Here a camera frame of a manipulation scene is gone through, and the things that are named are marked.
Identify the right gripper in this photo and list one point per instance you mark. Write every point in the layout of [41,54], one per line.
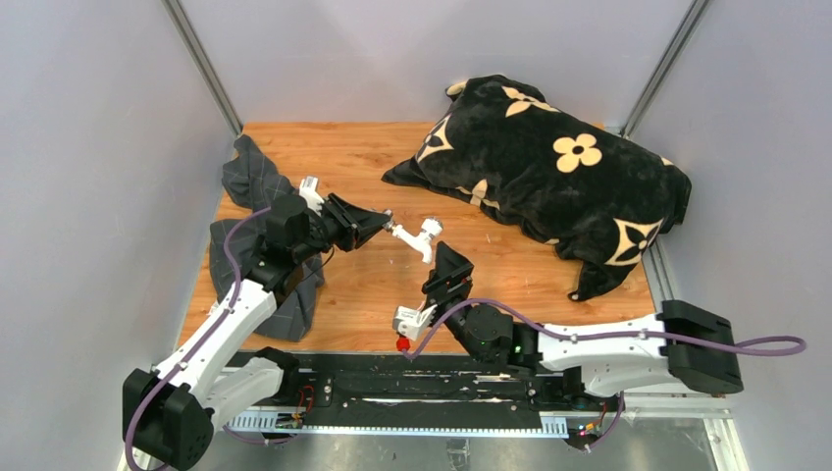
[450,278]

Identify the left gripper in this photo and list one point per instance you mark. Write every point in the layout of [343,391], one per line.
[355,224]

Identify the metal tee pipe fitting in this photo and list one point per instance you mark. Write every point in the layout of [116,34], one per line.
[389,224]

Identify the white plastic water faucet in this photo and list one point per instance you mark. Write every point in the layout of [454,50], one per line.
[423,241]

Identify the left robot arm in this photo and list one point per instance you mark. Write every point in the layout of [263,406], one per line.
[171,412]

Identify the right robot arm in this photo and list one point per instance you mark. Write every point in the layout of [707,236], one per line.
[679,343]

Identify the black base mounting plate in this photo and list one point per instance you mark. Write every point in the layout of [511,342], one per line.
[437,394]

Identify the grey checked cloth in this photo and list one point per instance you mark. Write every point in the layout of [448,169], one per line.
[252,181]

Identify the black floral plush blanket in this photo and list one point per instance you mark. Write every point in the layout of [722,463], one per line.
[593,196]

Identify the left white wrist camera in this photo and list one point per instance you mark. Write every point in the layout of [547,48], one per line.
[308,190]

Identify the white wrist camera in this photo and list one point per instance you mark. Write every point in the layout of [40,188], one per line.
[308,190]
[411,323]

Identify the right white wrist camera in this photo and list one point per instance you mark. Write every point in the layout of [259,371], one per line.
[411,323]

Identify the left aluminium frame post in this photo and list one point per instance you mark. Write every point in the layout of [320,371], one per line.
[200,58]

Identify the aluminium frame post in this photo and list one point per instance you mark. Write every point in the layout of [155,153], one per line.
[671,53]
[200,58]

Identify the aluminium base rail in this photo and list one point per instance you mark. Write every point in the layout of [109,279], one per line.
[462,366]

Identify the right aluminium frame post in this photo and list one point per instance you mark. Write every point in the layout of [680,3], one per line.
[671,53]

